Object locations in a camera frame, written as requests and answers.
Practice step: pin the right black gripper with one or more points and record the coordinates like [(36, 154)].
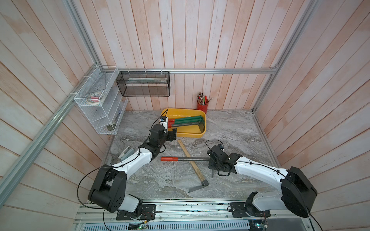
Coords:
[(210, 163)]

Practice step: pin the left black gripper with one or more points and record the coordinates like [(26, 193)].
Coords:
[(172, 134)]

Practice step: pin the pens in red cup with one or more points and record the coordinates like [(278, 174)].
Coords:
[(202, 99)]

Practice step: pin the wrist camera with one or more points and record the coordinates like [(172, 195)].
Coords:
[(221, 147), (164, 121)]

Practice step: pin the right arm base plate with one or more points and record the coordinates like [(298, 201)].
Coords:
[(247, 210)]

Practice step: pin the green hoe red grip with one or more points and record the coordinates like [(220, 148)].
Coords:
[(186, 119)]

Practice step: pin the grey hoe red grip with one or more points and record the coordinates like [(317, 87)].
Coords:
[(176, 159), (193, 127)]

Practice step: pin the black mesh wall basket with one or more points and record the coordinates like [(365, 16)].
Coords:
[(144, 83)]

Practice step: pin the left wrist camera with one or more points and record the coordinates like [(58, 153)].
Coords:
[(164, 121)]

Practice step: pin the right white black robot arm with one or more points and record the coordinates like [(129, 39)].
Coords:
[(294, 192)]

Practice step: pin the red pen holder cup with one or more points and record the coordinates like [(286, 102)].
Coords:
[(203, 108)]

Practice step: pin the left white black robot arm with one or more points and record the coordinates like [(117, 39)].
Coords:
[(109, 187)]

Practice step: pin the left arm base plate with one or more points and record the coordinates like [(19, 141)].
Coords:
[(143, 212)]

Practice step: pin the white wire wall shelf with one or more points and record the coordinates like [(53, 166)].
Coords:
[(105, 117)]

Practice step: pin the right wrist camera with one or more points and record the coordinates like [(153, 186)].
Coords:
[(221, 147)]

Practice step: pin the tape roll on shelf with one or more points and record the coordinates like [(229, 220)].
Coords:
[(95, 98)]

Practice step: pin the yellow plastic storage box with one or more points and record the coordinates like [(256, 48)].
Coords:
[(178, 113)]

